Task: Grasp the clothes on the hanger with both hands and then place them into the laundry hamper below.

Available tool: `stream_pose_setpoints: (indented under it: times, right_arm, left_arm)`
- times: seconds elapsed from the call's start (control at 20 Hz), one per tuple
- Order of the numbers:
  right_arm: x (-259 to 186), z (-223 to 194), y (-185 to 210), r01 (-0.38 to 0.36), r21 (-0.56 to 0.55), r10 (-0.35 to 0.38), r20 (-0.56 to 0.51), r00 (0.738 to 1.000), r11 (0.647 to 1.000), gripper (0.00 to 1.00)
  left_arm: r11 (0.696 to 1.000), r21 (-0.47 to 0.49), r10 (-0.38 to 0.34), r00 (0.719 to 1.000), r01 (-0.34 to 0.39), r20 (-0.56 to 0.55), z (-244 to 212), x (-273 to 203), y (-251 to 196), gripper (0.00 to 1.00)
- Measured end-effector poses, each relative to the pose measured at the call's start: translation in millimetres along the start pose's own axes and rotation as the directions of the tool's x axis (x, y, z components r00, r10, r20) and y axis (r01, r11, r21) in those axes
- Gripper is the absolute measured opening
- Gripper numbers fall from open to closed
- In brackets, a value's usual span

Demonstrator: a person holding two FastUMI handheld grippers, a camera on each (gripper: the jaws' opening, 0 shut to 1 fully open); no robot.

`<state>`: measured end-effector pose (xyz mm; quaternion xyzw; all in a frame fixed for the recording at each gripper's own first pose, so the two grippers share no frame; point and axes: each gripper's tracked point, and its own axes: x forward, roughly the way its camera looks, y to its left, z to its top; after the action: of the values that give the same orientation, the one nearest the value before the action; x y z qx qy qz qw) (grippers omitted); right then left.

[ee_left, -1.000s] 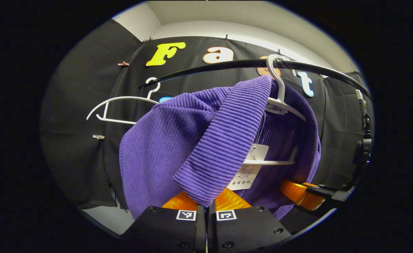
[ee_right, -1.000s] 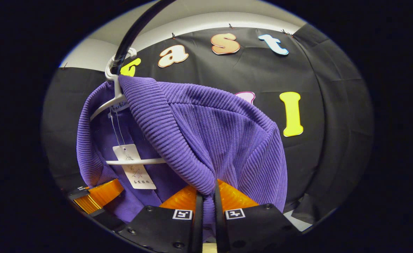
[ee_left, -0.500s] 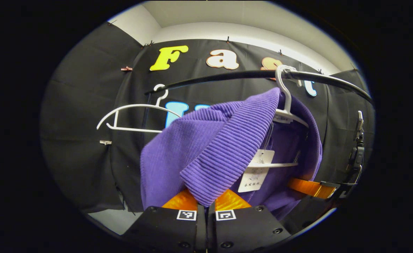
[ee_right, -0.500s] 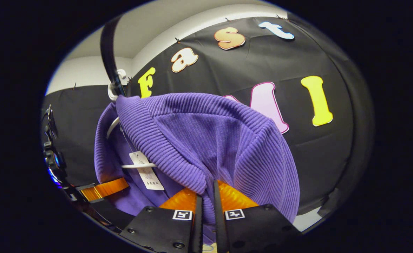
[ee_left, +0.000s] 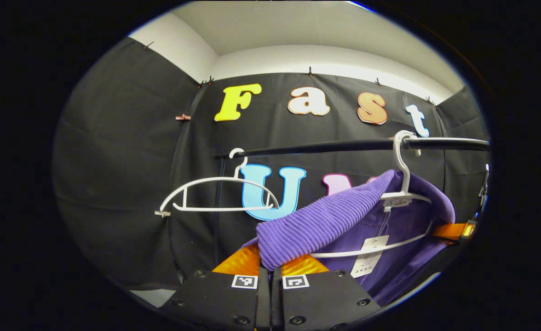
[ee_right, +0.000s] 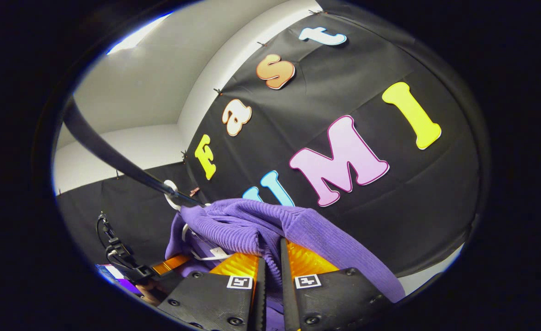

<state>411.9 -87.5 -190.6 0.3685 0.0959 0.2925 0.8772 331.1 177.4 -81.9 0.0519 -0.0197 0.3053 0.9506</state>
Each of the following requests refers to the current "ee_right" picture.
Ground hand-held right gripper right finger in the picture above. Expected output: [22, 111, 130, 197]
[280, 237, 391, 331]

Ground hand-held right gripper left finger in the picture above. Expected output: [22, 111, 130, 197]
[158, 252, 267, 331]

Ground purple corduroy jacket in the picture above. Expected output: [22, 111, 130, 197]
[165, 199, 407, 331]

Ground white plastic hanger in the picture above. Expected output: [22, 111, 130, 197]
[164, 180, 234, 262]

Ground black clothes rack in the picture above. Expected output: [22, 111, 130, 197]
[63, 99, 204, 208]

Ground black backdrop cloth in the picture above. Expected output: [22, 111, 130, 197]
[57, 0, 483, 276]

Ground large ceiling light panel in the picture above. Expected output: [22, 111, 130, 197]
[107, 13, 172, 55]

